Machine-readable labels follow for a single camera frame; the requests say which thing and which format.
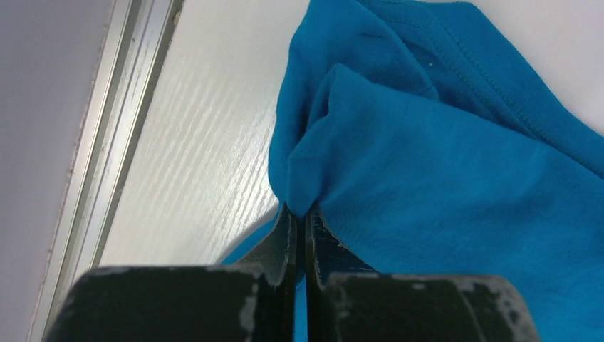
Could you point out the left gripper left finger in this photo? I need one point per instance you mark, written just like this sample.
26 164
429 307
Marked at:
252 299

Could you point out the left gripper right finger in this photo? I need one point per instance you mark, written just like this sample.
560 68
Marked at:
348 300

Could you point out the blue t-shirt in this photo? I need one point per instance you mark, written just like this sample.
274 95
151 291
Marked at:
433 147

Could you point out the aluminium frame left post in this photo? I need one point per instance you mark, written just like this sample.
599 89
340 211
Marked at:
137 38

